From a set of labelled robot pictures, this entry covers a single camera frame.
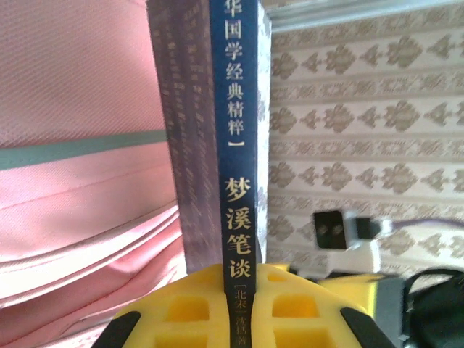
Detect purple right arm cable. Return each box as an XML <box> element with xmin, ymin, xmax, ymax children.
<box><xmin>391</xmin><ymin>218</ymin><xmax>464</xmax><ymax>233</ymax></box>

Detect aluminium frame post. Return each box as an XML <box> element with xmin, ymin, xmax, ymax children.
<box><xmin>266</xmin><ymin>0</ymin><xmax>464</xmax><ymax>34</ymax></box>

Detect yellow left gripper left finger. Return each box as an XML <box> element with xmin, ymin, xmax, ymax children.
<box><xmin>92</xmin><ymin>262</ymin><xmax>233</xmax><ymax>348</ymax></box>

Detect pink student backpack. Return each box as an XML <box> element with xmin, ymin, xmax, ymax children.
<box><xmin>0</xmin><ymin>0</ymin><xmax>189</xmax><ymax>348</ymax></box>

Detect floral tablecloth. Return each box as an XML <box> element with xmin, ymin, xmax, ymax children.
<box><xmin>256</xmin><ymin>9</ymin><xmax>273</xmax><ymax>264</ymax></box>

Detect blue book four-character title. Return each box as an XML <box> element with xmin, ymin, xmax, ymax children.
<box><xmin>146</xmin><ymin>0</ymin><xmax>260</xmax><ymax>348</ymax></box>

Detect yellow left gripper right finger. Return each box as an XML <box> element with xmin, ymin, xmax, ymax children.
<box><xmin>254</xmin><ymin>262</ymin><xmax>396</xmax><ymax>348</ymax></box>

